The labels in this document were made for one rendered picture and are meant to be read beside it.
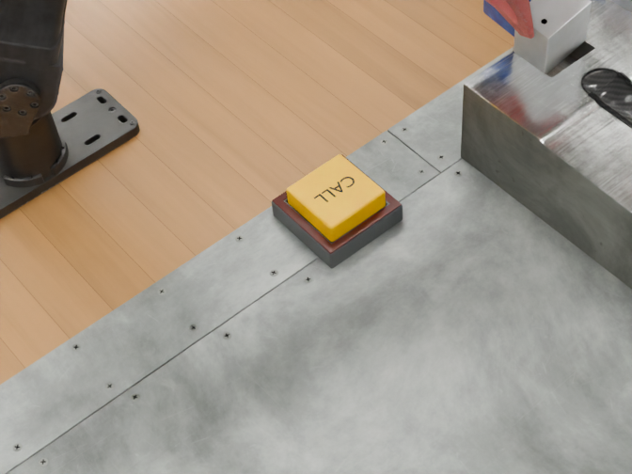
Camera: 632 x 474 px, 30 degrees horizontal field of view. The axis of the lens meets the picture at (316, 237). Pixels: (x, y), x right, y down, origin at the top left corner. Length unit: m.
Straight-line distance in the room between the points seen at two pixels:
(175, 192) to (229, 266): 0.10
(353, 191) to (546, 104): 0.17
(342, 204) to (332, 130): 0.13
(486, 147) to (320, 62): 0.22
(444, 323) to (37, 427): 0.33
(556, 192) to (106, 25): 0.50
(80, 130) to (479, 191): 0.37
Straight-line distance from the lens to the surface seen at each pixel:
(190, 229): 1.02
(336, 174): 0.99
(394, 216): 0.99
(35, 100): 0.99
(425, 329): 0.94
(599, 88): 1.00
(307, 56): 1.16
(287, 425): 0.90
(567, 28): 0.98
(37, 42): 0.96
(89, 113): 1.13
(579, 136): 0.96
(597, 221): 0.95
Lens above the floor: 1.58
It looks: 51 degrees down
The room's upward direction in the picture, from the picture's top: 6 degrees counter-clockwise
